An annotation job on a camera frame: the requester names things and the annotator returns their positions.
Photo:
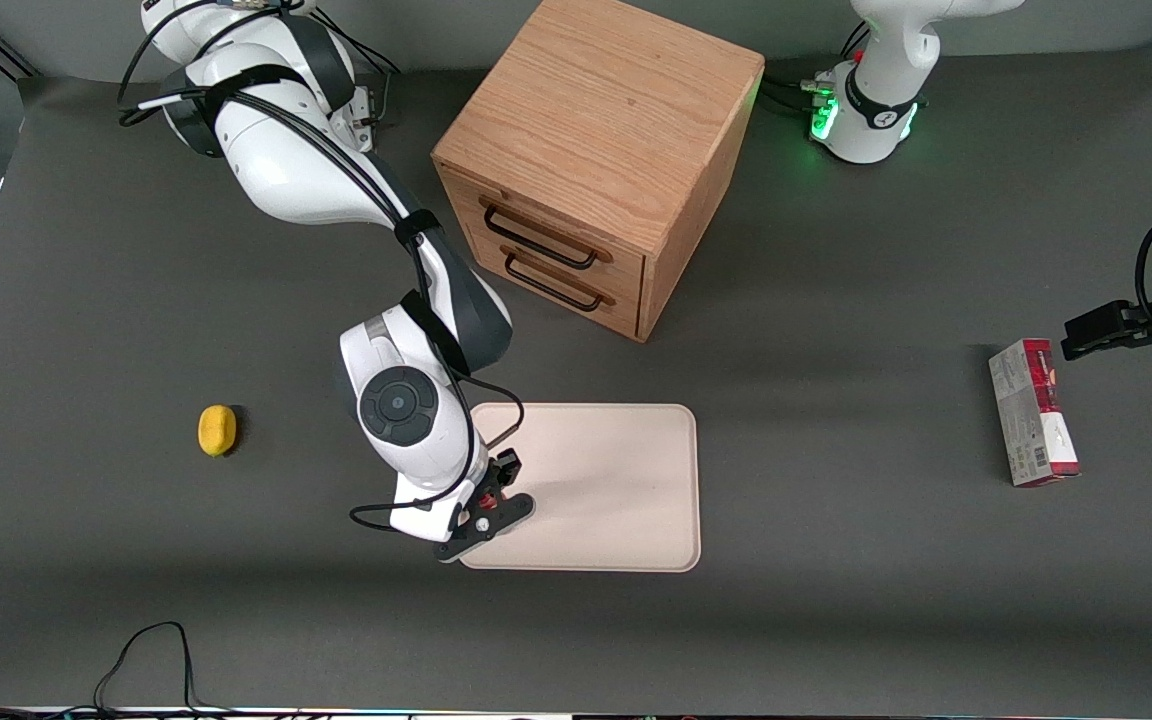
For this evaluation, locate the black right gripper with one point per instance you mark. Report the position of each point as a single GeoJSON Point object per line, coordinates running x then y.
{"type": "Point", "coordinates": [505, 468]}

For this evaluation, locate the red coke bottle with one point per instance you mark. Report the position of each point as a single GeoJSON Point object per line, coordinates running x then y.
{"type": "Point", "coordinates": [488, 493]}

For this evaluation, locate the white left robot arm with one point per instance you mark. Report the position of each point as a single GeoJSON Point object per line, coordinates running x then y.
{"type": "Point", "coordinates": [881, 90]}

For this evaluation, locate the beige plastic tray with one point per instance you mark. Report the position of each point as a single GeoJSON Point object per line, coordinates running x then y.
{"type": "Point", "coordinates": [616, 490]}

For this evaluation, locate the grey red carton box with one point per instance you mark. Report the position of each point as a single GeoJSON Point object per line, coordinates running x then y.
{"type": "Point", "coordinates": [1031, 420]}

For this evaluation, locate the wooden drawer front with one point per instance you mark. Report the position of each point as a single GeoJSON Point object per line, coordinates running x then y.
{"type": "Point", "coordinates": [626, 312]}
{"type": "Point", "coordinates": [626, 265]}

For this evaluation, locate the yellow lemon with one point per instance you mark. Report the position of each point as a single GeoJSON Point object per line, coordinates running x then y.
{"type": "Point", "coordinates": [217, 430]}

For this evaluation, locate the wooden drawer cabinet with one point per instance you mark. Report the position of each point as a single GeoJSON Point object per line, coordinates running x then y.
{"type": "Point", "coordinates": [606, 110]}

